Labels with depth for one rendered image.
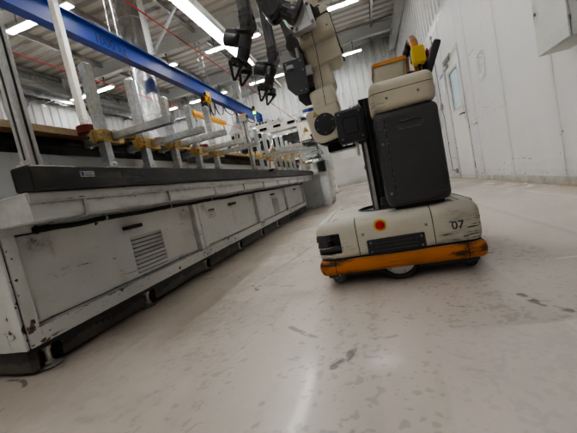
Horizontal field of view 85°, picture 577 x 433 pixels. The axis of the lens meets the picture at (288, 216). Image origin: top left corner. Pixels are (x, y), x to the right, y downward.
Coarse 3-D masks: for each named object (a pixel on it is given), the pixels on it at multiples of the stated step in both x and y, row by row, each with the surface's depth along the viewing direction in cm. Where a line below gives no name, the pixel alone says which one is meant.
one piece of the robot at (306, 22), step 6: (306, 0) 132; (306, 6) 132; (300, 12) 133; (306, 12) 133; (312, 12) 132; (300, 18) 134; (306, 18) 134; (312, 18) 132; (300, 24) 134; (306, 24) 133; (312, 24) 133; (294, 30) 135; (300, 30) 134; (306, 30) 136
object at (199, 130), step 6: (198, 126) 150; (180, 132) 153; (186, 132) 152; (192, 132) 151; (198, 132) 150; (204, 132) 152; (156, 138) 156; (162, 138) 155; (168, 138) 155; (174, 138) 154; (180, 138) 154; (156, 144) 157; (132, 150) 160; (138, 150) 161
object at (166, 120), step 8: (152, 120) 127; (160, 120) 127; (168, 120) 126; (128, 128) 131; (136, 128) 130; (144, 128) 129; (152, 128) 129; (112, 136) 133; (120, 136) 132; (128, 136) 133; (88, 144) 136; (96, 144) 136
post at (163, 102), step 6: (162, 96) 175; (162, 102) 175; (162, 108) 176; (168, 108) 178; (162, 114) 176; (168, 114) 177; (168, 126) 177; (168, 132) 177; (174, 132) 179; (174, 150) 178; (174, 156) 178; (180, 156) 181; (174, 162) 179; (180, 162) 180
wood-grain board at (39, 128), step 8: (0, 120) 109; (8, 120) 111; (0, 128) 110; (8, 128) 111; (40, 128) 122; (48, 128) 125; (56, 128) 128; (64, 128) 132; (40, 136) 127; (48, 136) 129; (56, 136) 131; (64, 136) 133; (72, 136) 136; (80, 136) 138; (120, 144) 168; (128, 144) 171; (208, 152) 250; (264, 160) 398; (272, 160) 418
